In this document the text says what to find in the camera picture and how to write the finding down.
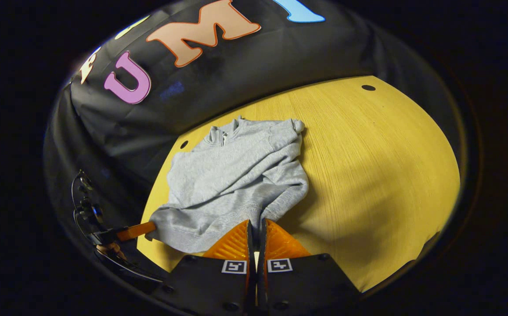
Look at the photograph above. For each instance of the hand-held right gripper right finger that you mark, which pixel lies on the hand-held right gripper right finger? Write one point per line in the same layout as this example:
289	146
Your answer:
306	285

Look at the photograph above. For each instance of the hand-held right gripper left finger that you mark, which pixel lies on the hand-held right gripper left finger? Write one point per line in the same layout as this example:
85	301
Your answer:
210	285

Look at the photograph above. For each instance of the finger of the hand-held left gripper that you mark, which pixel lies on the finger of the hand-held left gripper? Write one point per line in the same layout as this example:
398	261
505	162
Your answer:
137	231

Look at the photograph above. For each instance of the grey sweatshirt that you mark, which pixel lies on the grey sweatshirt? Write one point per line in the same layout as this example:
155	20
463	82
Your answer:
236	184

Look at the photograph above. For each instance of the black backdrop cloth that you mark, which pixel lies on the black backdrop cloth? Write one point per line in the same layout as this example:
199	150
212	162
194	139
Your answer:
218	83

